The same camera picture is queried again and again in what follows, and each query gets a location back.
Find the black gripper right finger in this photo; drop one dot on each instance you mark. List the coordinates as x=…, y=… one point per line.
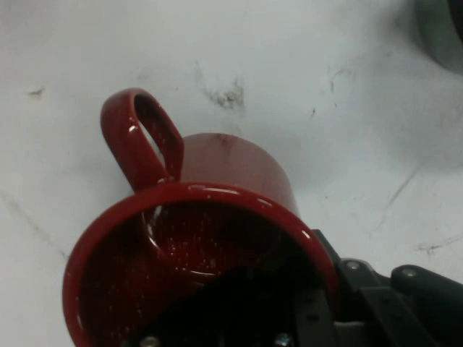
x=398, y=311

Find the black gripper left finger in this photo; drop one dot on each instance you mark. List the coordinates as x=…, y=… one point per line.
x=314, y=320

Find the red ceramic mug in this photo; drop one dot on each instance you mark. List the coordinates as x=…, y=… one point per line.
x=231, y=162

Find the dark green mug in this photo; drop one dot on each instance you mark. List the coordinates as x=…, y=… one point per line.
x=437, y=36

